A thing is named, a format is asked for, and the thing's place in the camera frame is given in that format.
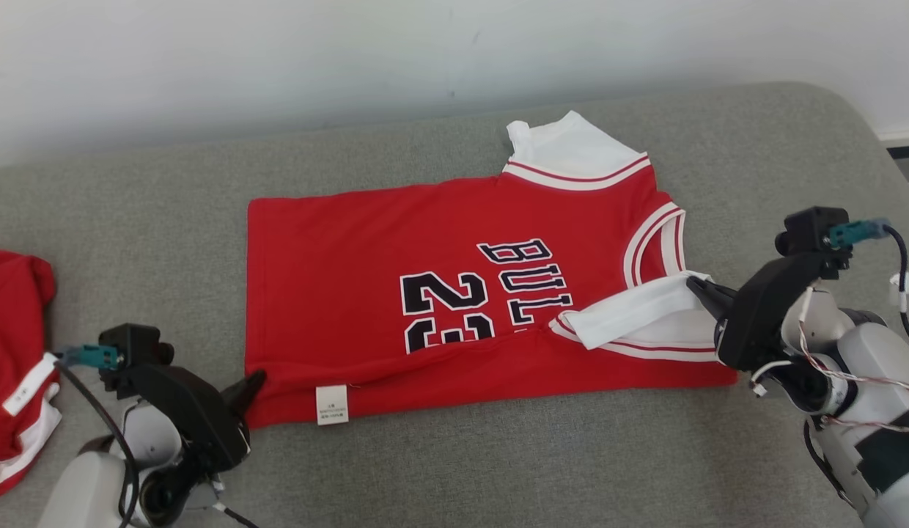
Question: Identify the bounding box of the red basketball jersey number print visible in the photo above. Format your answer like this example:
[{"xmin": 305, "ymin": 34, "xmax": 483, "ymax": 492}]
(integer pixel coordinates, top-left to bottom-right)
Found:
[{"xmin": 246, "ymin": 110, "xmax": 740, "ymax": 430}]

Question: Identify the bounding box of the white left cable label tag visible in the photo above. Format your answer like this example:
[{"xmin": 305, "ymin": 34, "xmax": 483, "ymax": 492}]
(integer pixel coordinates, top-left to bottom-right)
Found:
[{"xmin": 1, "ymin": 353, "xmax": 59, "ymax": 417}]

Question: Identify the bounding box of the red shorts white side stripe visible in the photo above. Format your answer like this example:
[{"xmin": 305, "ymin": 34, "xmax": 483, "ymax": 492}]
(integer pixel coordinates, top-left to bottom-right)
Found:
[{"xmin": 0, "ymin": 249, "xmax": 63, "ymax": 499}]

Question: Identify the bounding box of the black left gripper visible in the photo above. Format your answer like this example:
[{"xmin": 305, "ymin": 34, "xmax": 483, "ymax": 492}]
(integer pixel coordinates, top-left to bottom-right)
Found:
[{"xmin": 121, "ymin": 364, "xmax": 267, "ymax": 474}]

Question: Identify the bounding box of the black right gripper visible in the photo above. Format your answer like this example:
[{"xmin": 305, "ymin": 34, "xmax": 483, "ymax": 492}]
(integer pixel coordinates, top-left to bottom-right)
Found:
[{"xmin": 688, "ymin": 253, "xmax": 836, "ymax": 370}]

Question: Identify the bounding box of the black right cable teal plug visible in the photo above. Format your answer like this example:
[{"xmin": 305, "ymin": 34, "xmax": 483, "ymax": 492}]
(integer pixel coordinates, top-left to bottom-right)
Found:
[{"xmin": 828, "ymin": 218, "xmax": 909, "ymax": 360}]

